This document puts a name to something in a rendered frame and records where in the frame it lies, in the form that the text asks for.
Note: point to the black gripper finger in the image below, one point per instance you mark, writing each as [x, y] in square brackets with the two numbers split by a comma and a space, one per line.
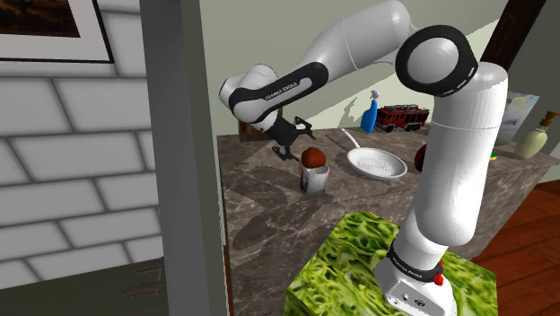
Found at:
[306, 127]
[283, 154]

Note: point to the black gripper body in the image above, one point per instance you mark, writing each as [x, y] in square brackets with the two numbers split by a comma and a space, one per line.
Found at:
[285, 132]

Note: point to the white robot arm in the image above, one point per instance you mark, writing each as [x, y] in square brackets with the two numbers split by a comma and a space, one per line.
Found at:
[459, 166]

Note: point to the brown ball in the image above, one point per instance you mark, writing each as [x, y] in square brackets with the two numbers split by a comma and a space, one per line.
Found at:
[313, 157]

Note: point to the brown wooden block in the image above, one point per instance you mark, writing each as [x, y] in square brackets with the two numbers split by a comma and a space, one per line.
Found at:
[249, 131]

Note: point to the white cup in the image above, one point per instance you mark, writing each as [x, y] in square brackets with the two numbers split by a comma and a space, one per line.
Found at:
[314, 180]

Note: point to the blue spray bottle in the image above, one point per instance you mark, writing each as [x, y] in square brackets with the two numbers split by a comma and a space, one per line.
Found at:
[369, 116]

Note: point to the red toy fire truck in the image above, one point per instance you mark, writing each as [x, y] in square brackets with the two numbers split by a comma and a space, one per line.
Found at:
[402, 117]

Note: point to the dark red round object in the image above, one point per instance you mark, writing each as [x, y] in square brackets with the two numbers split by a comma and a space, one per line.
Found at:
[420, 158]

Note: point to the green patterned robot stand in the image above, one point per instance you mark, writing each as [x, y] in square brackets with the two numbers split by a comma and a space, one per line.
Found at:
[345, 262]

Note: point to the small green yellow object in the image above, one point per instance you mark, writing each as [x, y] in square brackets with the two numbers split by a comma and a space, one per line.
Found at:
[493, 155]

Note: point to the pale printed box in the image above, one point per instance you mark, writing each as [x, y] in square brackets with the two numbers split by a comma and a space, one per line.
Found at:
[518, 114]

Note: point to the cream soap dispenser bottle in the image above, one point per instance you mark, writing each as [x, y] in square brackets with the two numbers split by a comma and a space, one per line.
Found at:
[531, 141]

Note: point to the dark brown wooden beam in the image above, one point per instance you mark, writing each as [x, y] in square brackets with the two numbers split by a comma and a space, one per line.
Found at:
[512, 30]

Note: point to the grey drawer cabinet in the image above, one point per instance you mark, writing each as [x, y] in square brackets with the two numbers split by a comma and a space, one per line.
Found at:
[78, 293]

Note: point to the framed wall picture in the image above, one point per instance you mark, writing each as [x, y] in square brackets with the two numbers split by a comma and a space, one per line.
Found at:
[48, 30]

